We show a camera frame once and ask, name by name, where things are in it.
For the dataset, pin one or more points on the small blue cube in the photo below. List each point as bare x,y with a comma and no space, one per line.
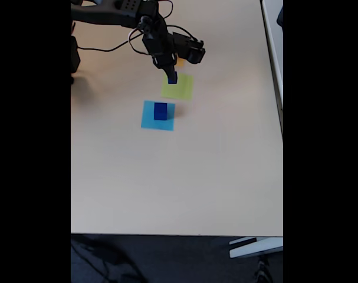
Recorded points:
170,81

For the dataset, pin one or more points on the medium blue cube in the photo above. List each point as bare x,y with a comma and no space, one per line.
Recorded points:
160,112

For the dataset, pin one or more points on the orange paper square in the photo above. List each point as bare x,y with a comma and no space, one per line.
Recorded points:
180,62

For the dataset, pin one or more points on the green paper square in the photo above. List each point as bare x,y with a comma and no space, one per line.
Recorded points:
183,90

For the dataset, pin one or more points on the light blue paper square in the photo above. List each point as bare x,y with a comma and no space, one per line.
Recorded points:
147,121

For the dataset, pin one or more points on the white neighbouring table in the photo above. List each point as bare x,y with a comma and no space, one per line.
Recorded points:
274,53

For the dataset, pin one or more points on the dark blue object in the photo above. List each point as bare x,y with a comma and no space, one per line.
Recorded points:
280,16

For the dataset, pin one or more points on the white table foot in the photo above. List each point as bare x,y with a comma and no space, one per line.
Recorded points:
255,247

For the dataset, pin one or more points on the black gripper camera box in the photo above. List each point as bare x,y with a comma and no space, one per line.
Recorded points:
190,48

